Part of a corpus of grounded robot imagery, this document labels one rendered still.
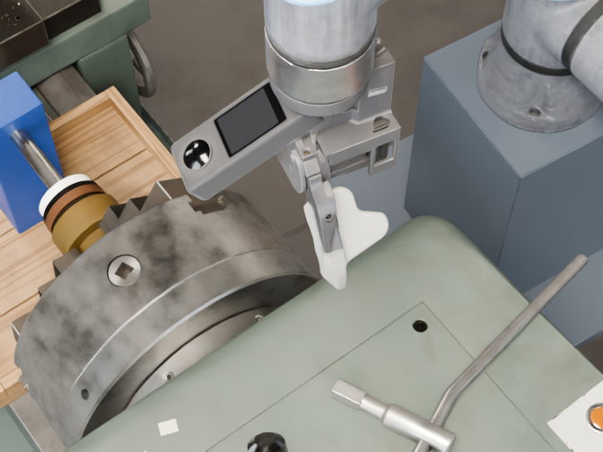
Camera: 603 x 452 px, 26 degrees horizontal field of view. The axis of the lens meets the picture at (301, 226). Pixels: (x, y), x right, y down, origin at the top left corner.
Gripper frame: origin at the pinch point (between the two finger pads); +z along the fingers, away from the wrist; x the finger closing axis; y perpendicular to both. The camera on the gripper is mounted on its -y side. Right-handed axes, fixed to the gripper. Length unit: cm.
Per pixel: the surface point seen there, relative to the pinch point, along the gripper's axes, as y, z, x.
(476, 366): 12.0, 14.2, -13.1
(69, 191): -14.2, 29.4, 29.3
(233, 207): 0.1, 21.8, 15.6
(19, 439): -31, 87, 29
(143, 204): -7.8, 25.3, 21.9
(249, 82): 39, 141, 112
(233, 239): -1.8, 19.7, 11.0
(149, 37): 23, 141, 133
